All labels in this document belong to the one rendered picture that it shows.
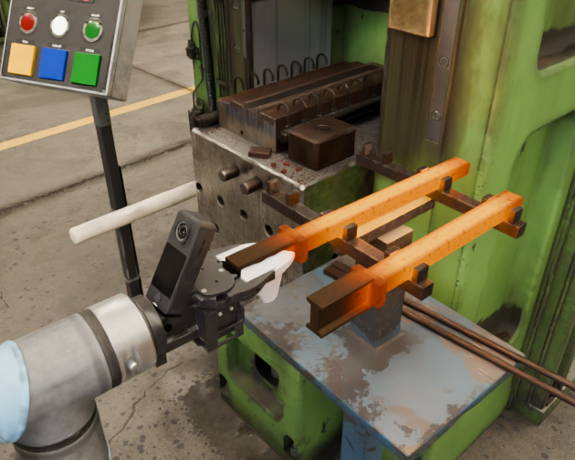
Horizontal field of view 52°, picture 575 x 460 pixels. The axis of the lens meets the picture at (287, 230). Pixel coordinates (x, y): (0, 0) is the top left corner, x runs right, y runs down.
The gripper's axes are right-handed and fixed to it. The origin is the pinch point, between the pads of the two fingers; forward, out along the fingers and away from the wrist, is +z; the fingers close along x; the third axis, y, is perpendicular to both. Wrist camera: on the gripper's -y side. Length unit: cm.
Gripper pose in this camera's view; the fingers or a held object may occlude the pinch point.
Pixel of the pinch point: (280, 248)
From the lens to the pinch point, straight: 75.3
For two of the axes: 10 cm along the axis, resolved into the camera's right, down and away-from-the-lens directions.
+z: 7.8, -3.4, 5.3
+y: 0.0, 8.4, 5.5
